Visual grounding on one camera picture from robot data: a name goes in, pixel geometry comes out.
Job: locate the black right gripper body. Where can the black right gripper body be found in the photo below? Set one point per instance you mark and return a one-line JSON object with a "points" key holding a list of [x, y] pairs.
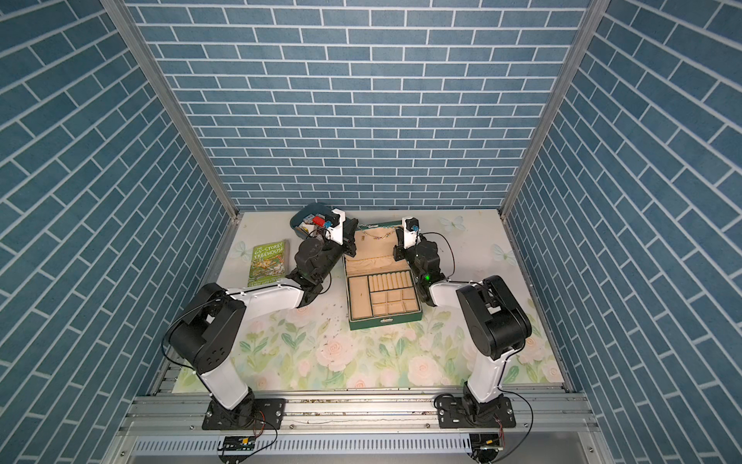
{"points": [[402, 254]]}

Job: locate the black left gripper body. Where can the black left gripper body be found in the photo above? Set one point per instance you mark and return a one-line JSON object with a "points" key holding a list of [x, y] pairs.
{"points": [[346, 246]]}

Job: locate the green jewelry box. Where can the green jewelry box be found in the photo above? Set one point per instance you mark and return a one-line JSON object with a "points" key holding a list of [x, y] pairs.
{"points": [[380, 290]]}

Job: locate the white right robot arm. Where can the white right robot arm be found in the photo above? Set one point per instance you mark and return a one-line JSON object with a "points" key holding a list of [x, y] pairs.
{"points": [[498, 326]]}

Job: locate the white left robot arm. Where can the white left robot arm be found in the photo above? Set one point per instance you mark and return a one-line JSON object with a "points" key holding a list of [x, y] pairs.
{"points": [[208, 331]]}

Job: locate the teal storage bin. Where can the teal storage bin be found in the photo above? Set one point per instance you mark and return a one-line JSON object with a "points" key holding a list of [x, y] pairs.
{"points": [[302, 223]]}

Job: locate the green illustrated book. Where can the green illustrated book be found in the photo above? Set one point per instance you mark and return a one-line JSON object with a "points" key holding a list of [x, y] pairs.
{"points": [[268, 263]]}

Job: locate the floral table mat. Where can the floral table mat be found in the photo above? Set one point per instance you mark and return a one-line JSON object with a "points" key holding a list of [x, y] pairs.
{"points": [[313, 348]]}

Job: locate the small green circuit board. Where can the small green circuit board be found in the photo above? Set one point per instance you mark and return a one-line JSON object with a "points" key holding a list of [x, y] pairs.
{"points": [[239, 444]]}

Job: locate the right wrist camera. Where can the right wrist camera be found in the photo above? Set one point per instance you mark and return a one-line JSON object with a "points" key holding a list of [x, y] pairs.
{"points": [[410, 234]]}

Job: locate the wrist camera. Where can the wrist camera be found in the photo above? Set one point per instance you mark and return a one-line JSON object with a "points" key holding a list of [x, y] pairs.
{"points": [[333, 226], [410, 234]]}

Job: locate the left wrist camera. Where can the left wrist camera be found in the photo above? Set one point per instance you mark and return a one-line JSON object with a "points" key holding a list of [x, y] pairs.
{"points": [[333, 226]]}

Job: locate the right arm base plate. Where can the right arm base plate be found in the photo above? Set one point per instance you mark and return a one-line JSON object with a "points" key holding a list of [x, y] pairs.
{"points": [[466, 412]]}

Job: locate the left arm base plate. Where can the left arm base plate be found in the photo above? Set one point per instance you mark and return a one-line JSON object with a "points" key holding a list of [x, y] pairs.
{"points": [[251, 413]]}

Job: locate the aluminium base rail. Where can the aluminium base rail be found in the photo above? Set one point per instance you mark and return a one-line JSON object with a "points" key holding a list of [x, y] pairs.
{"points": [[365, 427]]}

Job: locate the aluminium left corner post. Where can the aluminium left corner post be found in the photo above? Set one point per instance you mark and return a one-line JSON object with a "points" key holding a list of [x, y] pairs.
{"points": [[144, 57]]}

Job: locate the aluminium corner post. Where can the aluminium corner post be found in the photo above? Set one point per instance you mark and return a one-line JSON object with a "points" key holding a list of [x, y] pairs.
{"points": [[144, 57], [572, 62]]}

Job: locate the aluminium right corner post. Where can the aluminium right corner post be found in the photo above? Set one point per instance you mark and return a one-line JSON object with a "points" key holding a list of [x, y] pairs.
{"points": [[572, 62]]}

